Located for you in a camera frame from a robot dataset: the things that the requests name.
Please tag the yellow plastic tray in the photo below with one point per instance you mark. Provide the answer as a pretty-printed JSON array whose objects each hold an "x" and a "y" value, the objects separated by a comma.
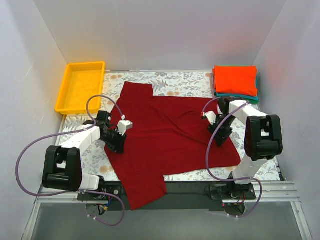
[{"x": 81, "y": 81}]

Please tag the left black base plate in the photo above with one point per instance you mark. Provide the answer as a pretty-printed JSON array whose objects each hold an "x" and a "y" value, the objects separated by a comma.
[{"x": 109, "y": 187}]

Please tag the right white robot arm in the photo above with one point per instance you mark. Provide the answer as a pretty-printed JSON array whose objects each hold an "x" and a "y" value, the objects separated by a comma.
[{"x": 262, "y": 142}]

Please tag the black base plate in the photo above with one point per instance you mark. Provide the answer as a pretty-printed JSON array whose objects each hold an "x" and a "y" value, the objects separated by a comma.
[
  {"x": 230, "y": 191},
  {"x": 109, "y": 187}
]

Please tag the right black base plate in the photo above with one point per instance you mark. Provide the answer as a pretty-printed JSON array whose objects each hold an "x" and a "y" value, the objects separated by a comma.
[{"x": 230, "y": 191}]

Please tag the orange folded t shirt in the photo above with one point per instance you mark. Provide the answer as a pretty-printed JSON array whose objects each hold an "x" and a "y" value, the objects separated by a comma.
[{"x": 236, "y": 80}]

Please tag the aluminium rail frame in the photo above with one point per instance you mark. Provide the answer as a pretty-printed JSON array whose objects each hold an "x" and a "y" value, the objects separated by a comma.
[{"x": 269, "y": 191}]

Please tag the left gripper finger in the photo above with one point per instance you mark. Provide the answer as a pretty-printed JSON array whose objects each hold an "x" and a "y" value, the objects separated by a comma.
[
  {"x": 121, "y": 144},
  {"x": 113, "y": 146}
]

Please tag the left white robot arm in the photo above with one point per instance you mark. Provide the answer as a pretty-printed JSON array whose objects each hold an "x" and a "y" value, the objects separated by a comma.
[{"x": 63, "y": 165}]

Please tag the pink folded t shirt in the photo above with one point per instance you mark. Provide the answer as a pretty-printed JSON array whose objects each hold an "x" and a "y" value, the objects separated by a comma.
[{"x": 212, "y": 84}]

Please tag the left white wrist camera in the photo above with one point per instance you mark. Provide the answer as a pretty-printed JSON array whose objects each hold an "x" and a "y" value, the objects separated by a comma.
[{"x": 123, "y": 126}]

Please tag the green folded t shirt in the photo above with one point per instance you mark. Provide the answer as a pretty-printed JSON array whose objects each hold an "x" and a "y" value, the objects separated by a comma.
[{"x": 251, "y": 99}]

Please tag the dark red t shirt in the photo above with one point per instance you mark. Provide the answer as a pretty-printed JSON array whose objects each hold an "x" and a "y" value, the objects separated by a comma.
[{"x": 168, "y": 137}]

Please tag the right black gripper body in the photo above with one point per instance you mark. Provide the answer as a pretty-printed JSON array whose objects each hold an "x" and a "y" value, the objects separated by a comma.
[{"x": 224, "y": 130}]

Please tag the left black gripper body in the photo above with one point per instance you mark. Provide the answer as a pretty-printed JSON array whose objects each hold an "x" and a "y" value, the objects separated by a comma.
[{"x": 114, "y": 139}]

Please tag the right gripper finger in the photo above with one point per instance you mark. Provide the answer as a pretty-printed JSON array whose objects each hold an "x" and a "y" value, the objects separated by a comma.
[
  {"x": 222, "y": 135},
  {"x": 212, "y": 128}
]

